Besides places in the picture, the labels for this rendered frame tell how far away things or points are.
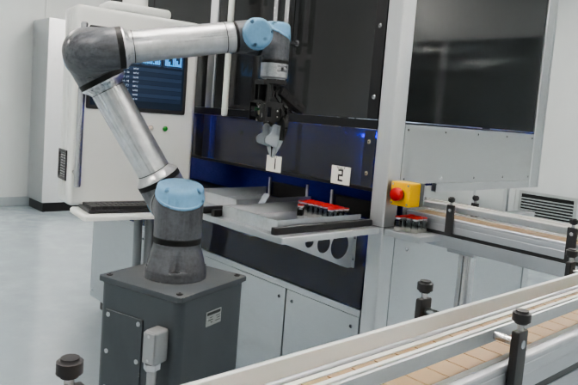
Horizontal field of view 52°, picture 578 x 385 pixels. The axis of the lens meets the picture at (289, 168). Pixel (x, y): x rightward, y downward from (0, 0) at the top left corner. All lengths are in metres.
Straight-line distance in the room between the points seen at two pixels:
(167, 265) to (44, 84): 5.35
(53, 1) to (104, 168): 4.93
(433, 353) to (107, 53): 1.00
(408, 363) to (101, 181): 1.90
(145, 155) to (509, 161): 1.46
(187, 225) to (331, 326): 0.81
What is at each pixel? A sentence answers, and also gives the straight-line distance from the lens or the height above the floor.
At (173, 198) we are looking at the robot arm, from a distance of 1.42.
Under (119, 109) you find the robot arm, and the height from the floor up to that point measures 1.18.
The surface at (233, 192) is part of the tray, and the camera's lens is 2.27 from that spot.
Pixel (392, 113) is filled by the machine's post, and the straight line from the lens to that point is 1.84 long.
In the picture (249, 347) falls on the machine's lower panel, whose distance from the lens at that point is 2.43.
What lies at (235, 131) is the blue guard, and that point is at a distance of 2.41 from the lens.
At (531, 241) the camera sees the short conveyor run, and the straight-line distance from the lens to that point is 1.73.
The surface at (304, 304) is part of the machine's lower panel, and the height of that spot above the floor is 0.55.
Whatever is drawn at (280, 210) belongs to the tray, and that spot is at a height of 0.89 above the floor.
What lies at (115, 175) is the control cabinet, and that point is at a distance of 2.42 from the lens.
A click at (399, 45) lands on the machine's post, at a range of 1.85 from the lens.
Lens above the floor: 1.20
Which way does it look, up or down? 5 degrees down
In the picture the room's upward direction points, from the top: 4 degrees clockwise
